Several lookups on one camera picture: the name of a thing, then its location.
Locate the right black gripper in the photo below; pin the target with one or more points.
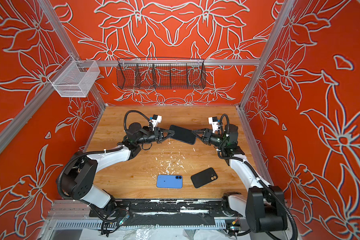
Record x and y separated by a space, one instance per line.
206 139

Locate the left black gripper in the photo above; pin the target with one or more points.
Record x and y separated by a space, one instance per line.
158 135

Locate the black smartphone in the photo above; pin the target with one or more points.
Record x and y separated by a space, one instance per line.
183 135

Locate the black phone case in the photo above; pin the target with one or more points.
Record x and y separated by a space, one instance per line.
204 177

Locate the blue phone case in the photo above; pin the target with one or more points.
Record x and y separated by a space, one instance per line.
170 181

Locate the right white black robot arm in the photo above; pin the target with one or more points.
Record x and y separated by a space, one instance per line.
264 208

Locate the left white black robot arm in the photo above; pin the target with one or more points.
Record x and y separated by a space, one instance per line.
76 181

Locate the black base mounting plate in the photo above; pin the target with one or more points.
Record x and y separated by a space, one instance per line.
122 207

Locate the clear plastic bin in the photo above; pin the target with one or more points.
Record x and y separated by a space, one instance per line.
74 79

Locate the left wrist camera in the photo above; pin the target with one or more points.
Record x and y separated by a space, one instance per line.
155 120

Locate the black wire basket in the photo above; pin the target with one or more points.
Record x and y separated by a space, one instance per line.
161 74

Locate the grey cable duct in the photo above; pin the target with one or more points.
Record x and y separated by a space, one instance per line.
96 225

